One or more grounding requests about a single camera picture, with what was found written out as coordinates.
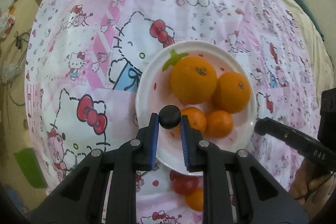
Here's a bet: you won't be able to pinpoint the white plastic bag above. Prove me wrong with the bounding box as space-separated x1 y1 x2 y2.
0 11 17 39

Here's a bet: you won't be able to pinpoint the person's right hand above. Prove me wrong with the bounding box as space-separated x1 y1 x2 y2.
289 160 336 207

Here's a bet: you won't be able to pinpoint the medium orange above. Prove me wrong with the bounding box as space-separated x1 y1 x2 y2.
211 72 251 114

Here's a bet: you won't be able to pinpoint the clear plastic bag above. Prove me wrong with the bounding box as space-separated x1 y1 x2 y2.
0 60 25 84

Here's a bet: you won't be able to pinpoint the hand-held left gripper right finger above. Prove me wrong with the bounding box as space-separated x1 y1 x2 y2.
180 115 310 224

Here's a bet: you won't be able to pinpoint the large orange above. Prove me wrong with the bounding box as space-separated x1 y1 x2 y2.
170 56 218 105

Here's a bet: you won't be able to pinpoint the dark plum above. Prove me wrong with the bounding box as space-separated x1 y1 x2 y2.
160 105 182 129

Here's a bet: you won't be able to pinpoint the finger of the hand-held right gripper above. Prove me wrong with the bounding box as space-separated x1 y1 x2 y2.
317 90 336 147
254 117 336 172

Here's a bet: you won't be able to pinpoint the cables on floor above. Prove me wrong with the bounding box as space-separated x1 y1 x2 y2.
4 30 33 106

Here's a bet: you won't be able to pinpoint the pink strawberry print plate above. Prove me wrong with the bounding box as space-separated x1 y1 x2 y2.
135 41 257 177

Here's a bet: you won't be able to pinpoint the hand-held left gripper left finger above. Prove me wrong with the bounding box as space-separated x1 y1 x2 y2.
30 113 160 224

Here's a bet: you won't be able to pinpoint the small tangerine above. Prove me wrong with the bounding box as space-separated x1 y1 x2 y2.
205 110 234 139
171 107 208 136
185 188 205 212

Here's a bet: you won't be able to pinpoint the pink cartoon printed blanket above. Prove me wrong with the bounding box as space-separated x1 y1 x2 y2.
24 0 327 224

